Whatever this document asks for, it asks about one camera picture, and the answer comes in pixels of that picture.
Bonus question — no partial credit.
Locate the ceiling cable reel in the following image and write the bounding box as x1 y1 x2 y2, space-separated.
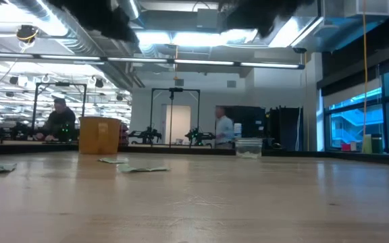
15 24 40 45

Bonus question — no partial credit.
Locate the person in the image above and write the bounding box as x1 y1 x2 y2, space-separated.
213 105 235 150
34 97 78 142

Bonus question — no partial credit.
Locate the black cabinet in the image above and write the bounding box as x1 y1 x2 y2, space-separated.
228 105 267 140

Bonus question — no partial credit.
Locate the clear glass jar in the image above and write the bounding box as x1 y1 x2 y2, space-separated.
234 137 263 160

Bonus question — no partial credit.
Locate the dark green tumbler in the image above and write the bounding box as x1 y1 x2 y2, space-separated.
371 133 384 155

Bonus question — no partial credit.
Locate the yellow hanging cable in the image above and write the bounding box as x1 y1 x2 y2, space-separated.
362 0 369 136

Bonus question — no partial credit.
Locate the yellow bin with black rim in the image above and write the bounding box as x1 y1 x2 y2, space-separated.
78 116 122 155

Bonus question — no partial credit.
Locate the green banknote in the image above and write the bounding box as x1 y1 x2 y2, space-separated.
117 163 172 173

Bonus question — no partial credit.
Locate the black station frame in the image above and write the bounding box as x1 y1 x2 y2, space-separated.
149 87 201 148
31 82 88 138

